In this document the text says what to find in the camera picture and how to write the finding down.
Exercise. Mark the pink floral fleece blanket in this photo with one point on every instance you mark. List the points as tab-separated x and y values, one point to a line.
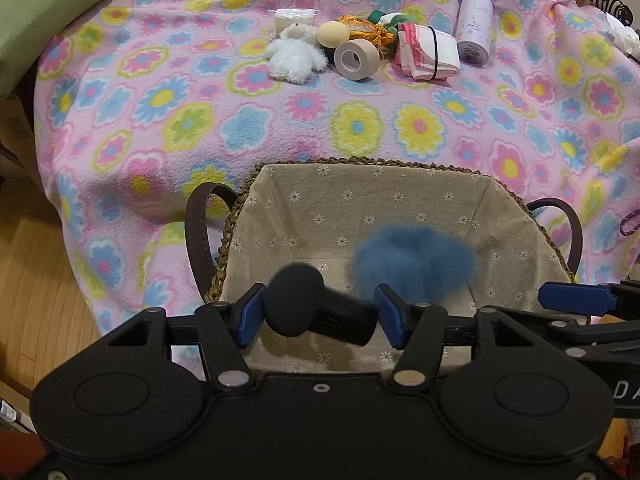
300	125

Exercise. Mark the woven basket with cloth liner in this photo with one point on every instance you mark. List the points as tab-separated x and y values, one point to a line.
400	200

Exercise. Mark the green and white plush toy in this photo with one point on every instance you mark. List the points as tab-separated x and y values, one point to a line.
395	19

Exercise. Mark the white teddy bear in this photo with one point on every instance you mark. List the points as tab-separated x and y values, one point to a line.
295	57

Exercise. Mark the white crumpled tissue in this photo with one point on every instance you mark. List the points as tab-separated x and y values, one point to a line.
625	37

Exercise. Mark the blue fluffy pom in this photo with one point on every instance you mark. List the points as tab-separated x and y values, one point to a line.
415	260

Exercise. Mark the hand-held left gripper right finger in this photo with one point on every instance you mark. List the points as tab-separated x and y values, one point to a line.
392	317

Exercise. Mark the orange embroidered pouch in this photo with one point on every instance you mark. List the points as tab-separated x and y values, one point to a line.
357	27

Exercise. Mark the pink cloth bundle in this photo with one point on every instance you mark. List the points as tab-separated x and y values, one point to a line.
422	55

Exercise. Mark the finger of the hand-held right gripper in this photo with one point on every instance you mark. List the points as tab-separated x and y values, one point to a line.
575	297
590	337

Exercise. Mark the zebra striped item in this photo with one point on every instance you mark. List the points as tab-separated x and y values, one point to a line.
607	2

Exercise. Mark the beige tape roll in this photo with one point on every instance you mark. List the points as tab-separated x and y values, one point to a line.
370	55

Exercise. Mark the white tissue packet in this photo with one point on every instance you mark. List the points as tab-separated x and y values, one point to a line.
290	18

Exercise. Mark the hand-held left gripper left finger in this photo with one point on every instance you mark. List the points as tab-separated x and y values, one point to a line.
250	312

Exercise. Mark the green pillow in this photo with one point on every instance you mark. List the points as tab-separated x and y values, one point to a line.
40	25

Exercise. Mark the white and purple bottle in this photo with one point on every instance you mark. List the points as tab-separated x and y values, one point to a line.
474	25

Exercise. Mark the cardboard box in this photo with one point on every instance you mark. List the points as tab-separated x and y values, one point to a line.
17	127

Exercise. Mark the black makeup sponge applicator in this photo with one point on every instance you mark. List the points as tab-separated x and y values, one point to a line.
292	300

